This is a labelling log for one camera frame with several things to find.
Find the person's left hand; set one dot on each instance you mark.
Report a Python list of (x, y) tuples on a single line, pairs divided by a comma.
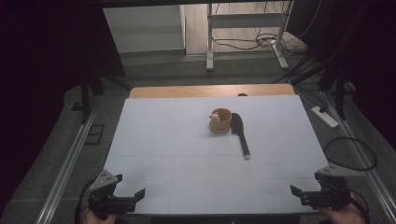
[(96, 217)]

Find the black tripod stand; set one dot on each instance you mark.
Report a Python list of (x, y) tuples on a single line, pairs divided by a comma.
[(85, 90), (337, 84)]

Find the small cream toy figure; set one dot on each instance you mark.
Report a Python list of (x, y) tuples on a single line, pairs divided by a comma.
[(214, 117)]

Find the white metal stand frame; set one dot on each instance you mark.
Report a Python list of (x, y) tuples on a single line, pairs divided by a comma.
[(246, 20)]

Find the person's right hand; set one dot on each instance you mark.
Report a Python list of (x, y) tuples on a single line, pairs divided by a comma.
[(345, 214)]

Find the white table mat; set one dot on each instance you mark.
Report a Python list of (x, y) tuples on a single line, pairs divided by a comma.
[(174, 155)]

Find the black spatula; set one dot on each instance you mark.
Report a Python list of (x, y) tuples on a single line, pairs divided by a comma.
[(239, 130)]

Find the small dark table knob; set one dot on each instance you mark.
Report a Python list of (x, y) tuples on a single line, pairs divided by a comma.
[(242, 94)]

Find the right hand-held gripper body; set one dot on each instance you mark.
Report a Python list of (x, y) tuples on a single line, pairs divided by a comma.
[(330, 193)]

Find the wooden table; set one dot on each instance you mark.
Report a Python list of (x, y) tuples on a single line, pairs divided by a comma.
[(186, 90)]

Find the aluminium floor rail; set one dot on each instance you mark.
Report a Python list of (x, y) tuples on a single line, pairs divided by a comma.
[(361, 155), (65, 171)]

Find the round wooden cup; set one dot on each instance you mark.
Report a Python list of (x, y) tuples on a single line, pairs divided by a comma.
[(220, 123)]

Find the white power strip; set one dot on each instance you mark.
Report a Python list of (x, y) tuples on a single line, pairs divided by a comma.
[(325, 117)]

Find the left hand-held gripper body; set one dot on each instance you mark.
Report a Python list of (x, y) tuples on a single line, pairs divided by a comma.
[(104, 194)]

